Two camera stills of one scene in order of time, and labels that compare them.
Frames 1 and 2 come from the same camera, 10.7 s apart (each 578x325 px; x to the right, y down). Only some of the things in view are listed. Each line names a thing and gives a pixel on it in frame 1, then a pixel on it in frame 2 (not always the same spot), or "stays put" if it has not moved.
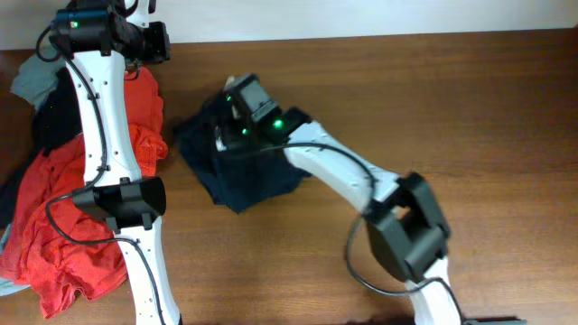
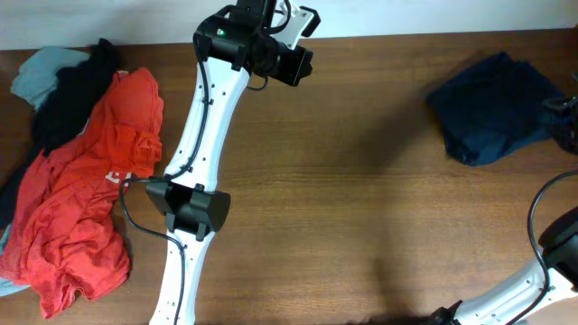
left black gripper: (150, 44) → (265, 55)
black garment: (55, 123) stays put
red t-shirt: (51, 244) stays put
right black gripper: (227, 127) → (571, 143)
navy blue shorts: (239, 180) → (492, 108)
